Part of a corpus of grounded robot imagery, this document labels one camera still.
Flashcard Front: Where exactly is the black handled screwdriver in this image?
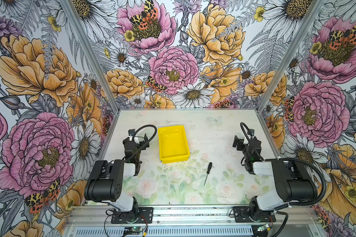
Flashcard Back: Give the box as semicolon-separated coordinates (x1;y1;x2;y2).
204;162;213;185

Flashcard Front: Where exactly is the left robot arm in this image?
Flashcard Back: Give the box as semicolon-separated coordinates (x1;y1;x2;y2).
84;129;149;224

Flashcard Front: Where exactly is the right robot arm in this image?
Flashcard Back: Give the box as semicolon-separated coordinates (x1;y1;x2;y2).
232;132;318;222

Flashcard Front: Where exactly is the yellow plastic bin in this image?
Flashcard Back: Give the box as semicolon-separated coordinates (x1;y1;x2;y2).
157;125;190;164

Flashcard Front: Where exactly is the right green circuit board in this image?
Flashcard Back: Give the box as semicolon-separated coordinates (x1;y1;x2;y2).
257;224;271;232

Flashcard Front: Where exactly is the green circuit board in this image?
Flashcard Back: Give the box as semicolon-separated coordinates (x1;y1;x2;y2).
123;227;144;236
257;224;271;232

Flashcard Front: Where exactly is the left green circuit board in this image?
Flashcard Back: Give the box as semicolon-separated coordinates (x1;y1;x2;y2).
123;227;144;236

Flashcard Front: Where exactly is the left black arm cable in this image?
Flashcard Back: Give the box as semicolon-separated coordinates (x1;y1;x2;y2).
123;124;158;162

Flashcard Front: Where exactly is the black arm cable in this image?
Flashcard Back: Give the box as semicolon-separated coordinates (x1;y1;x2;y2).
123;124;158;162
240;122;328;206

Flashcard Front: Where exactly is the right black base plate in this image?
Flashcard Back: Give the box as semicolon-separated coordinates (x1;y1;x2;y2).
230;206;276;223

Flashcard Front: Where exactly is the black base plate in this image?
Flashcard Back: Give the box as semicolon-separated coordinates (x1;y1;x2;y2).
111;207;154;224
230;206;276;223

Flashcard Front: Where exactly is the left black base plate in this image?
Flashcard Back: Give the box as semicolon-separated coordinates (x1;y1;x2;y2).
111;207;154;224

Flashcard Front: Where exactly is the aluminium front rail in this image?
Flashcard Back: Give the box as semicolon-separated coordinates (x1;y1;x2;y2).
66;205;318;227

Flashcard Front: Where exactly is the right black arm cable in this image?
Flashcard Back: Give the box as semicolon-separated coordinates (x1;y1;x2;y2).
240;122;328;206

